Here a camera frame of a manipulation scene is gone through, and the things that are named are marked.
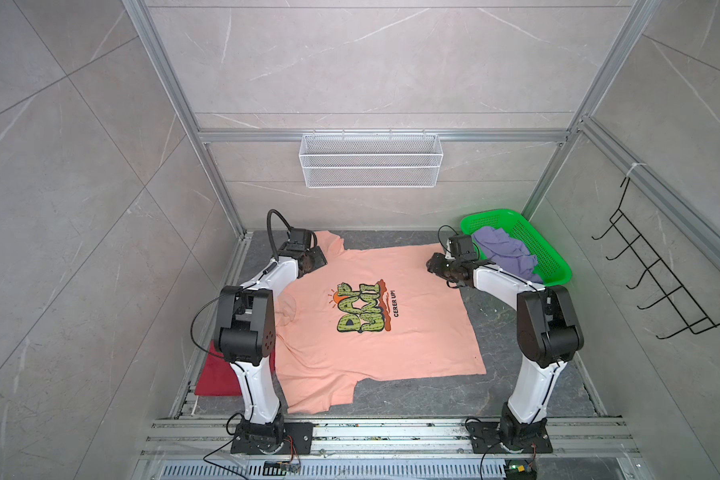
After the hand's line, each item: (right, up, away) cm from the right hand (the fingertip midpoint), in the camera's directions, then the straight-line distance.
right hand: (431, 261), depth 100 cm
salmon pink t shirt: (-22, -17, -5) cm, 28 cm away
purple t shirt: (+32, +3, +11) cm, 34 cm away
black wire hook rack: (+45, -10, -40) cm, 61 cm away
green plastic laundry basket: (+42, -3, +2) cm, 42 cm away
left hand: (-40, +3, -1) cm, 40 cm away
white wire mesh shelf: (-21, +35, 0) cm, 41 cm away
